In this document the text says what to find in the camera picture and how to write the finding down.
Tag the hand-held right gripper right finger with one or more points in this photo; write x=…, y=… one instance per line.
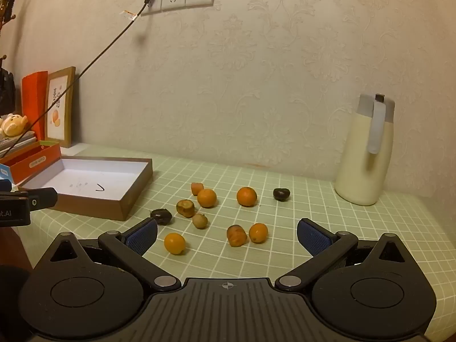
x=313, y=237

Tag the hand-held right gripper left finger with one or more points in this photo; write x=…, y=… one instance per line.
x=142, y=236

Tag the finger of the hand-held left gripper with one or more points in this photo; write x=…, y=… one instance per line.
x=42, y=197
x=5, y=185

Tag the dark brown round fruit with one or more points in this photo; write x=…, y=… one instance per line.
x=281, y=193
x=161, y=216

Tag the small orange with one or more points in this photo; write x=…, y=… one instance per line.
x=207, y=198
x=258, y=233
x=175, y=243
x=247, y=196

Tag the green-topped carrot piece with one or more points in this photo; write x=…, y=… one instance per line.
x=185, y=208

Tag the brown cardboard tray box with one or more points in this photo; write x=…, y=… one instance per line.
x=92, y=174

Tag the small tan round fruit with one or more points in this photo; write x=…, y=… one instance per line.
x=200, y=221

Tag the small orange carrot piece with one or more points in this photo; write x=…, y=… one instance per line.
x=196, y=188

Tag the dark-topped carrot piece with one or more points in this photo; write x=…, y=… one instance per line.
x=236, y=236

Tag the green checked tablecloth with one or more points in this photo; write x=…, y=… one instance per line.
x=320, y=217

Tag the open orange gift box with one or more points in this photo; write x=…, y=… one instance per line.
x=32, y=165

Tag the stack of books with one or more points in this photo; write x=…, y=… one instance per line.
x=16, y=145

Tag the tan plush toy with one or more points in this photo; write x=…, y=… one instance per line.
x=12, y=124

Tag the cream thermos jug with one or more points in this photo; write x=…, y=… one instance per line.
x=356, y=164

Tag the red paper bag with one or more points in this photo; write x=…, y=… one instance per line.
x=34, y=103

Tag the black hanging bag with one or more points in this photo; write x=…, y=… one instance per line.
x=5, y=89

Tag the wooden picture frame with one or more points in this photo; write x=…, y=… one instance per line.
x=63, y=131

